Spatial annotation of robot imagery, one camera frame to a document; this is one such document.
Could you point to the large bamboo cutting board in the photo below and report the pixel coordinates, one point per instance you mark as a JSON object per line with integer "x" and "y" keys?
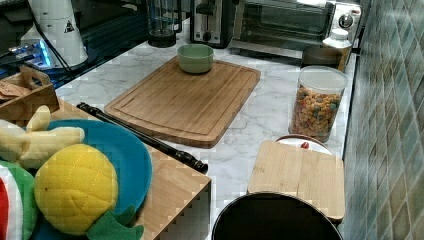
{"x": 188, "y": 109}

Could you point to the white plate with red rim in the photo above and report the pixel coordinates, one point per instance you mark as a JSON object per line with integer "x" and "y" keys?
{"x": 304, "y": 142}

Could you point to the silver toaster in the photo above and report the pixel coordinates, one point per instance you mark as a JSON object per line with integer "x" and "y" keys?
{"x": 212, "y": 22}

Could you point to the black blender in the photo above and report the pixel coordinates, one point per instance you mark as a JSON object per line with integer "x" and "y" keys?
{"x": 164, "y": 22}

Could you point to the wooden caddy box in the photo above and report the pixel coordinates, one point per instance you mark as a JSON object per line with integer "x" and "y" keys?
{"x": 23, "y": 93}

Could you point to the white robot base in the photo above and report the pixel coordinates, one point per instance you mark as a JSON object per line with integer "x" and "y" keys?
{"x": 57, "y": 39}

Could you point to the dark round container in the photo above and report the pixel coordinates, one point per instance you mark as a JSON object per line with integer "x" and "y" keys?
{"x": 321, "y": 56}

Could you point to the green ceramic bowl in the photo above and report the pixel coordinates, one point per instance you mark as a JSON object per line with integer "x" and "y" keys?
{"x": 195, "y": 58}

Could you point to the silver toaster oven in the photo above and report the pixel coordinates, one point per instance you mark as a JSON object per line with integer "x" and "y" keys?
{"x": 286, "y": 27}

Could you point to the black round pot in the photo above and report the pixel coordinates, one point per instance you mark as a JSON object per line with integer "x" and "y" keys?
{"x": 272, "y": 216}

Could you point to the small bamboo cutting board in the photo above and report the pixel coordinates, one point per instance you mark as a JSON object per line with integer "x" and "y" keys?
{"x": 313, "y": 176}

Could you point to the plush watermelon slice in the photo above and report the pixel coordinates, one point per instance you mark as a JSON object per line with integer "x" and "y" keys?
{"x": 18, "y": 209}

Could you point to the clear cereal jar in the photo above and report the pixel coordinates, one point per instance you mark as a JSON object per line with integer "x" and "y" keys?
{"x": 319, "y": 93}

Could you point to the white cap bottle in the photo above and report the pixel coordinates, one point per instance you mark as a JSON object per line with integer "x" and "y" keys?
{"x": 338, "y": 39}

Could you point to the plush banana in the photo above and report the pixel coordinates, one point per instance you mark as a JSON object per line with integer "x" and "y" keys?
{"x": 30, "y": 148}

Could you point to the blue plate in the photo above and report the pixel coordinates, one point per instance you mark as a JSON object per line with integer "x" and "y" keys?
{"x": 93, "y": 189}

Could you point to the yellow plush pineapple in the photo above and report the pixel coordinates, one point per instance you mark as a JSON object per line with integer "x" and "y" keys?
{"x": 77, "y": 190}

